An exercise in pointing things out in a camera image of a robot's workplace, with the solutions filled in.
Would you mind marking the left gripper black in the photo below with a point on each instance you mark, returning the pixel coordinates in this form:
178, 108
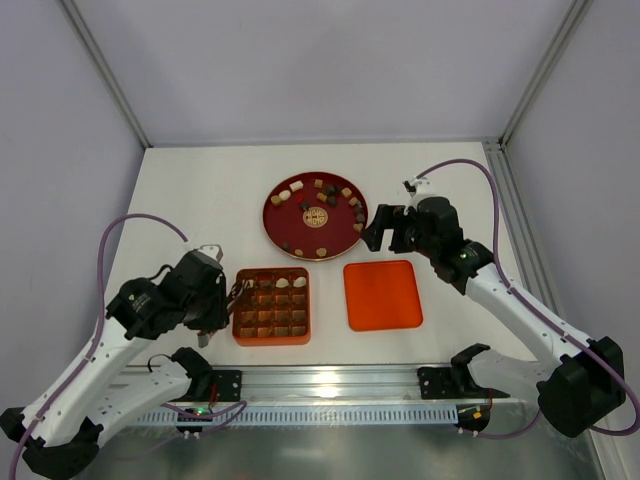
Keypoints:
220, 298

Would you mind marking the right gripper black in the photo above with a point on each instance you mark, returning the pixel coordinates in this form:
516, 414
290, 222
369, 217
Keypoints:
400, 230

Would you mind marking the silver metal tongs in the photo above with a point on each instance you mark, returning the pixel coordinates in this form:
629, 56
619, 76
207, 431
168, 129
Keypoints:
238, 290

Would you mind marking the orange box lid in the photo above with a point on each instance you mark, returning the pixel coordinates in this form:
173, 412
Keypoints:
382, 295

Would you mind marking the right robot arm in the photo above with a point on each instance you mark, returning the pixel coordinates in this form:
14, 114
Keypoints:
575, 381

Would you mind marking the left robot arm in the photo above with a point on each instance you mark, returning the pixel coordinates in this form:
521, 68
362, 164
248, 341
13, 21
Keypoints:
61, 433

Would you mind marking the orange chocolate box tray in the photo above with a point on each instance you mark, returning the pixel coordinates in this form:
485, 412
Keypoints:
272, 316

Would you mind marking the white rectangular chocolate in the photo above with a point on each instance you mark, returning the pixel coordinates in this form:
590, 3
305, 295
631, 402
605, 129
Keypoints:
295, 186

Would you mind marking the red round plate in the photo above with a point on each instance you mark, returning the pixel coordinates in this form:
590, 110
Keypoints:
336, 218

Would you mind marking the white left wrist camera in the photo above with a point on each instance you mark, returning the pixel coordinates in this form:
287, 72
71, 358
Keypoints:
214, 251

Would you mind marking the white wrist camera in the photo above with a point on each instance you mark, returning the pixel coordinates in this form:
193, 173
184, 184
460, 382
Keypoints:
214, 251
418, 189

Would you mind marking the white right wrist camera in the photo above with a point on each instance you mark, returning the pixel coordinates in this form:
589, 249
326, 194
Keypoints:
418, 189

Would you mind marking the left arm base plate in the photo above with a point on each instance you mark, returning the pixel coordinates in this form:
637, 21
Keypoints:
222, 386

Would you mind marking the white slotted cable duct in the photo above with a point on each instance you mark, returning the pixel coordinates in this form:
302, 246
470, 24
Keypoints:
307, 416

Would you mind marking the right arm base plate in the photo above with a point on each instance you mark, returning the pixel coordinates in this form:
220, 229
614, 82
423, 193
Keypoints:
450, 382

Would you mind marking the aluminium front rail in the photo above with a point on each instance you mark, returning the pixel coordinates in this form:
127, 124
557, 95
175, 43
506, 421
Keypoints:
324, 385

